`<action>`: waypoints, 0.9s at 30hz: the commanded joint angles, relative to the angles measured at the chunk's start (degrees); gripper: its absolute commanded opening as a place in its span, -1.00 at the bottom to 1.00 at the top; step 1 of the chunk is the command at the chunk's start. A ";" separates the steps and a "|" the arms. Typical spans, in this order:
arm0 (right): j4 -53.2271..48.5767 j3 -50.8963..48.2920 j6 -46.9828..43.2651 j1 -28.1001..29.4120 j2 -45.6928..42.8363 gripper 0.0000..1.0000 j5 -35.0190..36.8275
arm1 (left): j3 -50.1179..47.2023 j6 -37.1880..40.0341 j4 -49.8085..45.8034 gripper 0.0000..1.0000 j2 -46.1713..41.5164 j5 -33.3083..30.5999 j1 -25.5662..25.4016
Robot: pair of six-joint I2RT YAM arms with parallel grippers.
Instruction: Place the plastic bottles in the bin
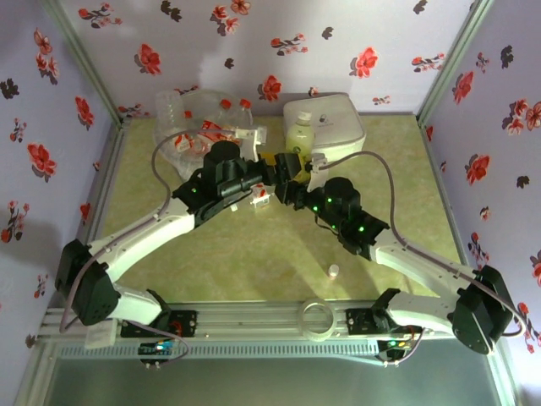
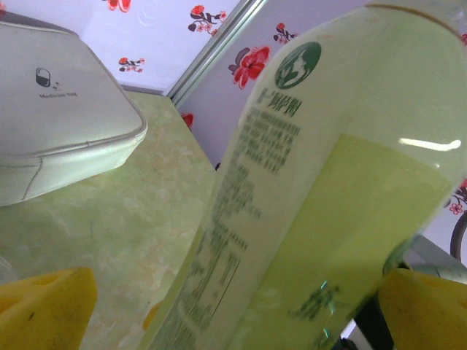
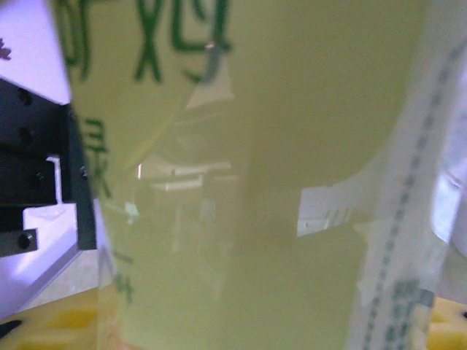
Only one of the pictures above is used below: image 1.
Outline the aluminium side rail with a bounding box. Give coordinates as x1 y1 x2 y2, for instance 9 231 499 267
418 118 481 302
69 120 128 305

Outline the white label card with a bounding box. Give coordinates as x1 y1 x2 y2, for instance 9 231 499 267
84 325 117 350

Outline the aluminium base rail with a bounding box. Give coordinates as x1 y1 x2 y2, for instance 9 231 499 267
40 300 506 342

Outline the grey right arm cable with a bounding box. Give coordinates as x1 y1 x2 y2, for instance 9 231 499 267
319 150 529 337

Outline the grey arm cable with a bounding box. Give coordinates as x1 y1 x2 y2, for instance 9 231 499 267
58 129 240 333
319 150 529 337

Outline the green marbled table mat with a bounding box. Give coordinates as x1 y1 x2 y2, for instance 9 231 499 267
86 113 473 304

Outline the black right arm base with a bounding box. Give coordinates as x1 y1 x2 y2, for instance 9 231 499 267
345 307 384 338

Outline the controller board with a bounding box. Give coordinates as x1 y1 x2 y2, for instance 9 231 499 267
139 342 177 356
378 336 413 352

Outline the right controller board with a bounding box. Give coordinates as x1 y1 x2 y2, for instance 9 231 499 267
378 336 413 352

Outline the thin purple base wire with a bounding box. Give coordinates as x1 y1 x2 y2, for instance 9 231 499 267
139 325 191 367
380 327 425 367

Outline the white zip case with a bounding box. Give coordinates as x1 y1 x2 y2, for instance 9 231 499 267
281 92 367 160

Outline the aluminium corner post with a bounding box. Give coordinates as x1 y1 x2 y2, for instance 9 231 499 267
41 0 130 128
416 0 495 128

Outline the crushed red label bottle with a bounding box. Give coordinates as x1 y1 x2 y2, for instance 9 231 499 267
249 187 272 210

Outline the yellow-green plastic bottle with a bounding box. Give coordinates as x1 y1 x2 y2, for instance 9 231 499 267
285 110 316 158

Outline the left controller board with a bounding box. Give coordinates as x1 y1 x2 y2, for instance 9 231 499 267
139 342 177 356

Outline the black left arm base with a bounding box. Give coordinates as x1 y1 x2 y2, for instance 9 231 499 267
120 310 199 339

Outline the clear plastic bin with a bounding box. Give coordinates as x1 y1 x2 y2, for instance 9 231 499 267
152 87 257 181

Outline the clear tape roll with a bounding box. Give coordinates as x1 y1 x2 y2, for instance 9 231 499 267
298 298 337 341

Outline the grey left arm cable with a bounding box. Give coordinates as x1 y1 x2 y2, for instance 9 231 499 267
58 129 240 333

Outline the grey slotted cable duct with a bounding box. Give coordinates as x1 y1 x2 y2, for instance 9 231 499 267
57 341 380 360

